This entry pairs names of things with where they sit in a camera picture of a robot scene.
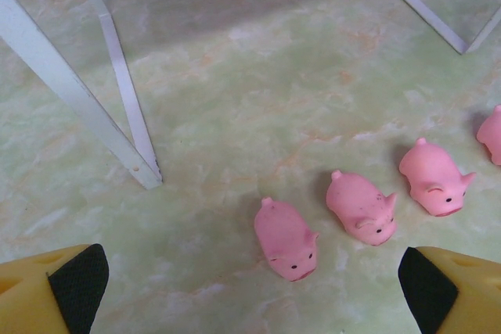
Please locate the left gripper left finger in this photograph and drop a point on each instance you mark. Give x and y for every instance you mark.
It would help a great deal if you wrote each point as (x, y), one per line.
(31, 295)

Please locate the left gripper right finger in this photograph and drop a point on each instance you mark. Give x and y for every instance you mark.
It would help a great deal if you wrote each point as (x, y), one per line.
(466, 295)

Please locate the pink rubber pig toy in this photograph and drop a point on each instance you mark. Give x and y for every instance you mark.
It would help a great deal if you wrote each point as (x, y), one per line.
(283, 236)
(492, 134)
(430, 173)

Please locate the pink pig toy dark specks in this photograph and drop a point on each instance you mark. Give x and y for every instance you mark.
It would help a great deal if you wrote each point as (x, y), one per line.
(358, 209)

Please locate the wooden shelf white frame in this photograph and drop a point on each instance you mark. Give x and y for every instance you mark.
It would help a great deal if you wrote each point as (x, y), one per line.
(58, 76)

